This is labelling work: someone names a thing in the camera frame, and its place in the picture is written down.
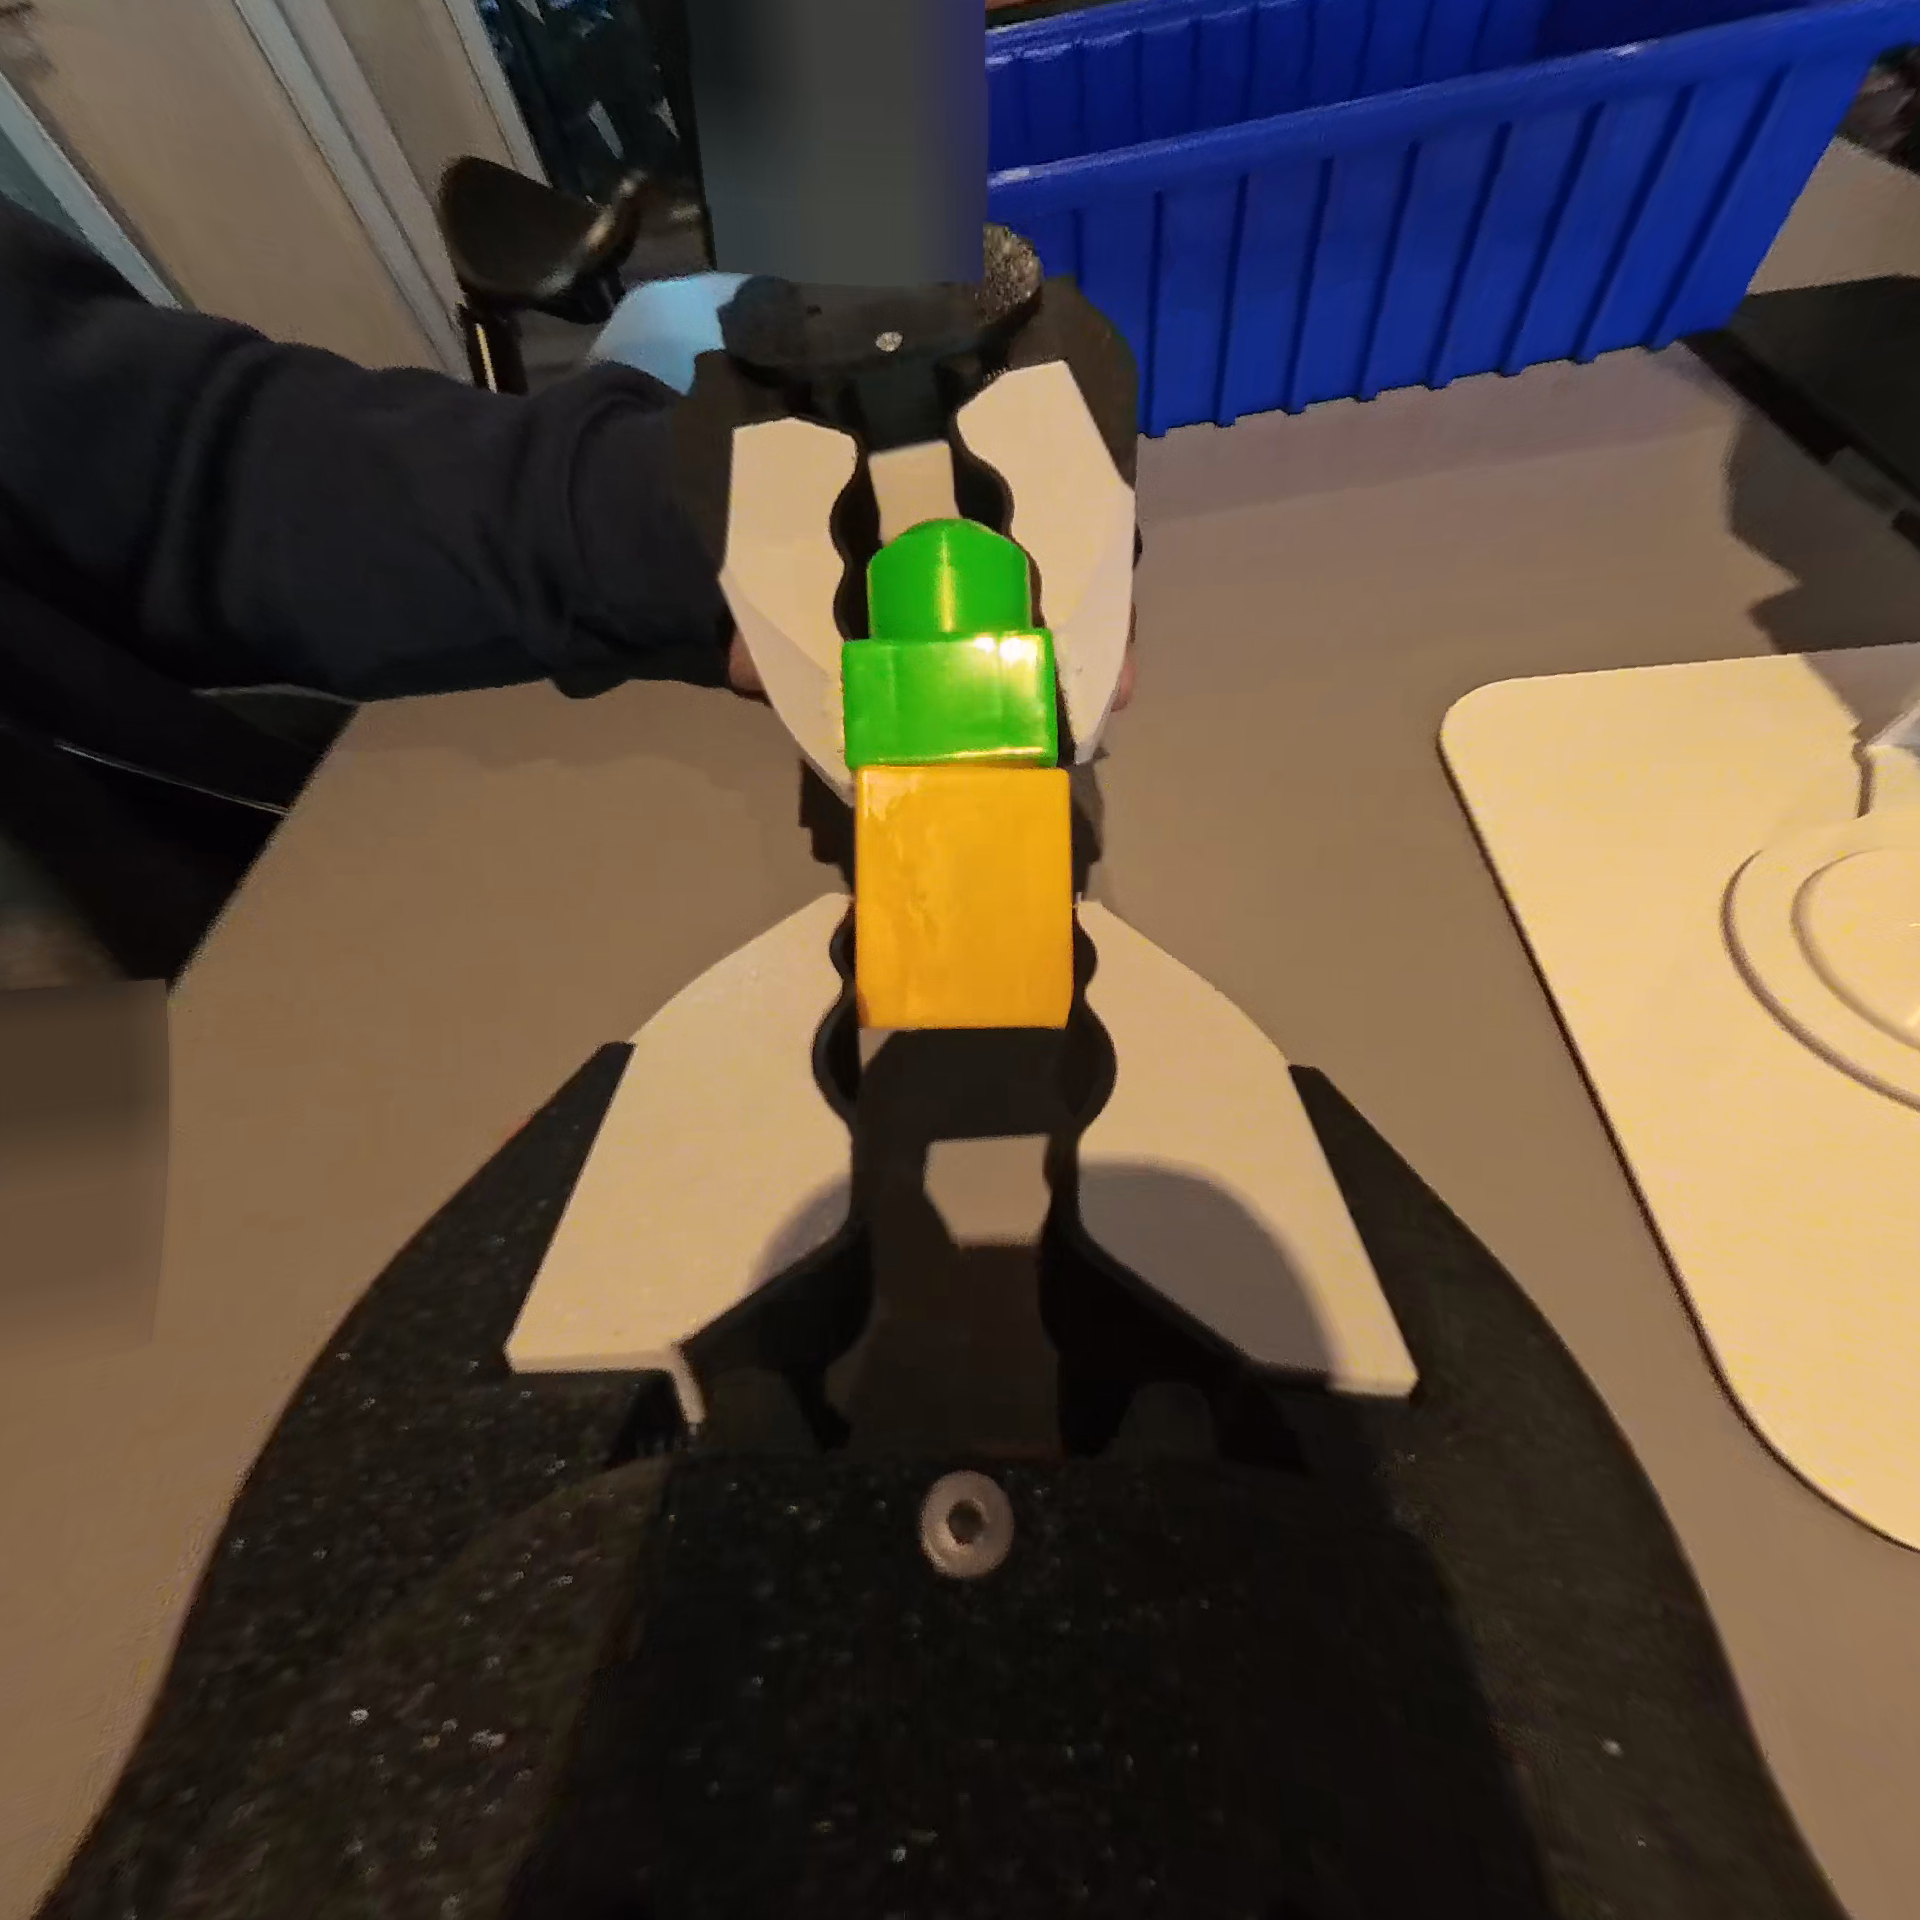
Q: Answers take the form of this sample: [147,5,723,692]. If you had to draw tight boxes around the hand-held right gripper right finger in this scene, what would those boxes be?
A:
[1053,899,1421,1398]

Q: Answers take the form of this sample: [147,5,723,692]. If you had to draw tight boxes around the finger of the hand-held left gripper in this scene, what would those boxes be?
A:
[718,420,874,800]
[953,357,1144,764]

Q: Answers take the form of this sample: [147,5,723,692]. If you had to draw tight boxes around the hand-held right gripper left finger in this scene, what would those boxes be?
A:
[505,892,874,1421]

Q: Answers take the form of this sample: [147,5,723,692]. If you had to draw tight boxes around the green two-stud toy block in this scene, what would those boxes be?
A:
[839,517,1064,774]

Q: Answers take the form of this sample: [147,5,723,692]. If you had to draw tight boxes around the blue plastic bin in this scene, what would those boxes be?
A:
[982,0,1920,441]

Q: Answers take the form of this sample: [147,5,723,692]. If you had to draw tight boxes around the yellow one-stud toy block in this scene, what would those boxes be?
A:
[851,764,1077,1031]

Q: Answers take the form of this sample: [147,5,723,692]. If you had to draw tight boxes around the person's left forearm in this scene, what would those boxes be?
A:
[0,196,736,709]

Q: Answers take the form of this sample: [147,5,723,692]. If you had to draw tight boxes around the black office chair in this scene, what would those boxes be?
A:
[436,152,648,395]

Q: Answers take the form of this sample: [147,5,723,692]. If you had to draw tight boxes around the person's dark pants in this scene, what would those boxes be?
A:
[0,601,362,992]

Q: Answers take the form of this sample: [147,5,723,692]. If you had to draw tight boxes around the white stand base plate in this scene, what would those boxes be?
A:
[1439,646,1920,1548]

